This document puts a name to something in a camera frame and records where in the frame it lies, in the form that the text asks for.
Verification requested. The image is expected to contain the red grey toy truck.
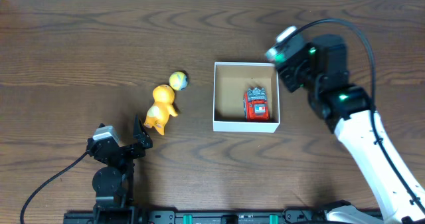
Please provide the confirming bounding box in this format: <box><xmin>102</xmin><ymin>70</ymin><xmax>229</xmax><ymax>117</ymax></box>
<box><xmin>244</xmin><ymin>87</ymin><xmax>270</xmax><ymax>122</ymax></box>

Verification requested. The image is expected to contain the orange dinosaur toy figure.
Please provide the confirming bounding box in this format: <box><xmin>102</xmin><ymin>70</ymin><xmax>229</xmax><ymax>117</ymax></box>
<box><xmin>143</xmin><ymin>84</ymin><xmax>178</xmax><ymax>136</ymax></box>

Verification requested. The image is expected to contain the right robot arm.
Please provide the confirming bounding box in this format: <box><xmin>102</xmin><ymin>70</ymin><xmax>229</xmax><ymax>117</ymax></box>
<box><xmin>266</xmin><ymin>27</ymin><xmax>424</xmax><ymax>223</ymax></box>

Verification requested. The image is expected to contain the white cardboard box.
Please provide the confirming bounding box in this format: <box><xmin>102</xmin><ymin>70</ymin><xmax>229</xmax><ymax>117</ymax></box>
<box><xmin>212</xmin><ymin>62</ymin><xmax>280</xmax><ymax>133</ymax></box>

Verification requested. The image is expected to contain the yellow grey toy ball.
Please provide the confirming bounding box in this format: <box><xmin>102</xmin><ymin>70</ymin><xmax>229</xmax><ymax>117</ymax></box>
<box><xmin>169</xmin><ymin>71</ymin><xmax>189</xmax><ymax>90</ymax></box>

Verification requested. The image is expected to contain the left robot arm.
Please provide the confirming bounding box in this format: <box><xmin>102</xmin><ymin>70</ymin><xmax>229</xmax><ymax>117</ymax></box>
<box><xmin>86</xmin><ymin>116</ymin><xmax>153</xmax><ymax>224</ymax></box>

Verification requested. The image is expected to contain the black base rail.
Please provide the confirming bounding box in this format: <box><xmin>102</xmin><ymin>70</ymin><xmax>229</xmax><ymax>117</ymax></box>
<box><xmin>62</xmin><ymin>209</ymin><xmax>383</xmax><ymax>224</ymax></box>

